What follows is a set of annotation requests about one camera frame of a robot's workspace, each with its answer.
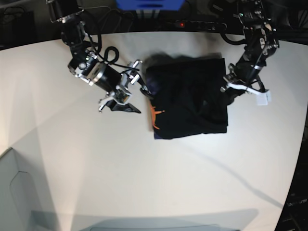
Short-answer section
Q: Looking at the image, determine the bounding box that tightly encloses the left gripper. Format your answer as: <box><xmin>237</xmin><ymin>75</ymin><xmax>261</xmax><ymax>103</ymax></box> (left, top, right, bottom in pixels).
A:
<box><xmin>220</xmin><ymin>63</ymin><xmax>269</xmax><ymax>106</ymax></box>

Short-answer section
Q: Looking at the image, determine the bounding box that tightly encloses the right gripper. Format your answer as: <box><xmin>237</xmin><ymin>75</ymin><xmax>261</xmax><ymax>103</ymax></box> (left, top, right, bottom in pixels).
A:
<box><xmin>90</xmin><ymin>61</ymin><xmax>154</xmax><ymax>114</ymax></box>

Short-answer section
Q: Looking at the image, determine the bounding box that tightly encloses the black T-shirt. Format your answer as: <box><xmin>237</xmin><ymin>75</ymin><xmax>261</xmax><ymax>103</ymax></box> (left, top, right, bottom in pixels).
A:
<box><xmin>144</xmin><ymin>53</ymin><xmax>230</xmax><ymax>140</ymax></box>

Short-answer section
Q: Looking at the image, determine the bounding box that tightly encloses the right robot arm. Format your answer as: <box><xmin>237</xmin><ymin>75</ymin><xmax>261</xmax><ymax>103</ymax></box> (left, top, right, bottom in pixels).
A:
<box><xmin>46</xmin><ymin>0</ymin><xmax>153</xmax><ymax>114</ymax></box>

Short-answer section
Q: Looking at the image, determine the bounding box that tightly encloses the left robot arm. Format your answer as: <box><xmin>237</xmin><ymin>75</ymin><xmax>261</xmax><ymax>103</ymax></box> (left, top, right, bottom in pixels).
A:
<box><xmin>220</xmin><ymin>0</ymin><xmax>280</xmax><ymax>105</ymax></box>

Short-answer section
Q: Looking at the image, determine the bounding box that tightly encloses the black power strip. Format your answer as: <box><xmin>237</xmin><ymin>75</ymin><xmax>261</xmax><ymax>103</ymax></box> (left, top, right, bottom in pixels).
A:
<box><xmin>166</xmin><ymin>21</ymin><xmax>227</xmax><ymax>32</ymax></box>

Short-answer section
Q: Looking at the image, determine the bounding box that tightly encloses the blue plastic box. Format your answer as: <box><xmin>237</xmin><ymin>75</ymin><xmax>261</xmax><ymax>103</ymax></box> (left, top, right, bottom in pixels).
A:
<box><xmin>116</xmin><ymin>0</ymin><xmax>185</xmax><ymax>11</ymax></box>

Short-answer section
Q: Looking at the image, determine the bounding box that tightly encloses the black box on floor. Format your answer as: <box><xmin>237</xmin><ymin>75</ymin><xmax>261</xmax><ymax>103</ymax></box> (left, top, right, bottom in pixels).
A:
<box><xmin>0</xmin><ymin>12</ymin><xmax>37</xmax><ymax>46</ymax></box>

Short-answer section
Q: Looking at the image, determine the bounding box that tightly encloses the white bin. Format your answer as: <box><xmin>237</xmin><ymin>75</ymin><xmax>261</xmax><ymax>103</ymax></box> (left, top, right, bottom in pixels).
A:
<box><xmin>0</xmin><ymin>148</ymin><xmax>50</xmax><ymax>231</ymax></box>

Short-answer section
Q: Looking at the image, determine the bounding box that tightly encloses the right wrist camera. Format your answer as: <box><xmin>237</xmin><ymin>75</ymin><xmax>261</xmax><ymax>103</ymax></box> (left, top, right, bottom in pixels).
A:
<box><xmin>113</xmin><ymin>90</ymin><xmax>132</xmax><ymax>105</ymax></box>

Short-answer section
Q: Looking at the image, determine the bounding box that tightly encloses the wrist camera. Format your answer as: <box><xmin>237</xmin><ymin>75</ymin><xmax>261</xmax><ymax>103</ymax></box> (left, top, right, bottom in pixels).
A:
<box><xmin>113</xmin><ymin>90</ymin><xmax>132</xmax><ymax>105</ymax></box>
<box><xmin>256</xmin><ymin>91</ymin><xmax>271</xmax><ymax>106</ymax></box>

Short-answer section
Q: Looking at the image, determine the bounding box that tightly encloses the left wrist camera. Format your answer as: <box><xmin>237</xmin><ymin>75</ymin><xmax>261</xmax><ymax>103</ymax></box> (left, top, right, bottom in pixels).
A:
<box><xmin>256</xmin><ymin>91</ymin><xmax>271</xmax><ymax>106</ymax></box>

